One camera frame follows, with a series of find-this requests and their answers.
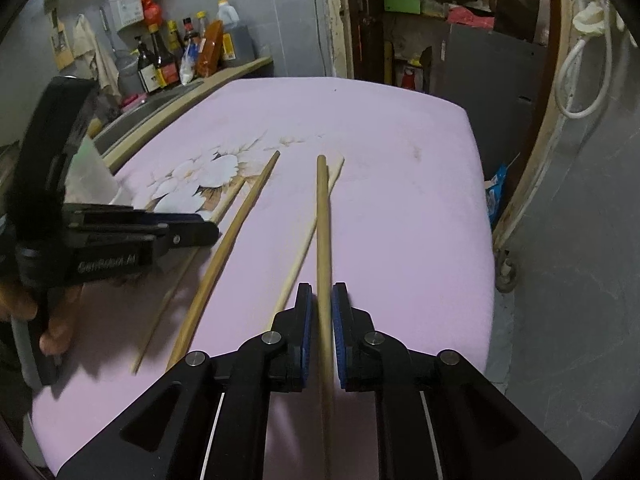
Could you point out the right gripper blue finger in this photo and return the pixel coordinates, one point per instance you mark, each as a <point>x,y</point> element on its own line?
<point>115,215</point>

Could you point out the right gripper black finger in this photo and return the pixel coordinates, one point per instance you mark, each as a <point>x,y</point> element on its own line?
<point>137,240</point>

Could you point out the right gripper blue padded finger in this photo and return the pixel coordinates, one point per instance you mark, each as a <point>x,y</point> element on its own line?
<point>437,417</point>
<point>206,418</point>

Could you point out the white utensil holder cup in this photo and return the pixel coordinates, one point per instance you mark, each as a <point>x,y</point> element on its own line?
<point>88,180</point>

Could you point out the thick brown wooden chopstick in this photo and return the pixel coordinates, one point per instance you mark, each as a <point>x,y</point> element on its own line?
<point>216,266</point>

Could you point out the thin bamboo chopstick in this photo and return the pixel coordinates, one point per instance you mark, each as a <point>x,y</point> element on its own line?
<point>217,215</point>

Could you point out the dark round wooden chopstick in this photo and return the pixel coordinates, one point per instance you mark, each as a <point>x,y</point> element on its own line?
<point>324,269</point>

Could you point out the pale thin wooden chopstick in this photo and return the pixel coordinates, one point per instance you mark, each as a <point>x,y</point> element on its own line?
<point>299,260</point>

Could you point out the steel kitchen sink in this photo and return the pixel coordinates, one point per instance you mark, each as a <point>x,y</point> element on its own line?
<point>113,133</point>

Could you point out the wooden knife holder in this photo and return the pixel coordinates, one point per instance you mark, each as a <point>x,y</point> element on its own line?
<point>62,52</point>

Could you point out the dark soy sauce bottle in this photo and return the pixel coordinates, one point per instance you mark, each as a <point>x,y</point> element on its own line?
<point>146,68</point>

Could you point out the red label sauce bottle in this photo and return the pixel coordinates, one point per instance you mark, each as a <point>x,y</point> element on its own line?
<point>166,62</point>

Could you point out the hanging beige towel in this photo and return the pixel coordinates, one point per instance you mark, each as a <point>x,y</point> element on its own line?
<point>88,49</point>

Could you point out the brown sauce pouch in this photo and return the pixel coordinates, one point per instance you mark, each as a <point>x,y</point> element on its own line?
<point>209,53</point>

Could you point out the large oil jug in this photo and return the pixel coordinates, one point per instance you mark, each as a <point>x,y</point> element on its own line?
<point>237,46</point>

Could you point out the red hanging bag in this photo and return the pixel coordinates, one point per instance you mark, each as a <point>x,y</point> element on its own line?
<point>152,13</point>

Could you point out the pink floral table cloth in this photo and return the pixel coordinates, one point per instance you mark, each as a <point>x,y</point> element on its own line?
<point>410,238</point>

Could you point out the blue snack bag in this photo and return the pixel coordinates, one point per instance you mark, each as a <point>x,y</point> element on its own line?
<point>494,193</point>

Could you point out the green box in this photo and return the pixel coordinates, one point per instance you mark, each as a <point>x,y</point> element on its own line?
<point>403,6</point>

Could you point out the grey cabinet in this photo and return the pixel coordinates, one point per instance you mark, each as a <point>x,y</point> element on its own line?
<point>496,79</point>

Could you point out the pink red cloth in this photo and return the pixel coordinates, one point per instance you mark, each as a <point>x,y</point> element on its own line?
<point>461,15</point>

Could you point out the cream rubber gloves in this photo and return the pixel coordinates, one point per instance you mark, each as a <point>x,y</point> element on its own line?
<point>595,17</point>

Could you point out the white wall box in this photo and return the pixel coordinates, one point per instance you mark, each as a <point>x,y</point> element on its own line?
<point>126,13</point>

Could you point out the wooden door frame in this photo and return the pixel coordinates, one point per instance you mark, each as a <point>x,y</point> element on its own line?
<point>371,44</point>

